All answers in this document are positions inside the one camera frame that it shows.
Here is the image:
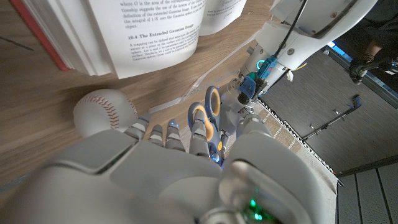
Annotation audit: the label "person black gloved hand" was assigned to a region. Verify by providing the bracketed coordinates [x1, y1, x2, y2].
[348, 57, 379, 85]

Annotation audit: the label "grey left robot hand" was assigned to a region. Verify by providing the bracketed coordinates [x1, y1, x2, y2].
[217, 46, 280, 138]

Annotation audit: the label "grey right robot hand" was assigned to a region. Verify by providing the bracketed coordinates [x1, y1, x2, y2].
[0, 109, 339, 224]

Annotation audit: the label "grey yellow-handled scissors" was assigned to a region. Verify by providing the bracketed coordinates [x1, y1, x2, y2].
[187, 85, 233, 164]

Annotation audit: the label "clear tape strip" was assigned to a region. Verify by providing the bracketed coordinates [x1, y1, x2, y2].
[183, 30, 261, 99]

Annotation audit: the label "person bare forearm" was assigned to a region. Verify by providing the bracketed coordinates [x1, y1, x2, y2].
[362, 40, 385, 63]

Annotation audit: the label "grey marking tape outline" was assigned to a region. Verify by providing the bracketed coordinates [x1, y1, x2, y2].
[148, 70, 240, 113]

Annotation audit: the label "open book with red cover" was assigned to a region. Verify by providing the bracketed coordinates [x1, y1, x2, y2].
[9, 0, 248, 80]

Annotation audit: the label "person in dark clothing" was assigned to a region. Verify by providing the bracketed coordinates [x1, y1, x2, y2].
[334, 0, 398, 85]

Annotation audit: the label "white baseball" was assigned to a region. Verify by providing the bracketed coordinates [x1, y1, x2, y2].
[73, 89, 139, 139]

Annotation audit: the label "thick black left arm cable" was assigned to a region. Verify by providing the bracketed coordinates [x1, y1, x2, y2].
[273, 0, 309, 59]

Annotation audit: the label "black backdrop frame pole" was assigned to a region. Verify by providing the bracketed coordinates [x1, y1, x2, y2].
[257, 96, 345, 187]

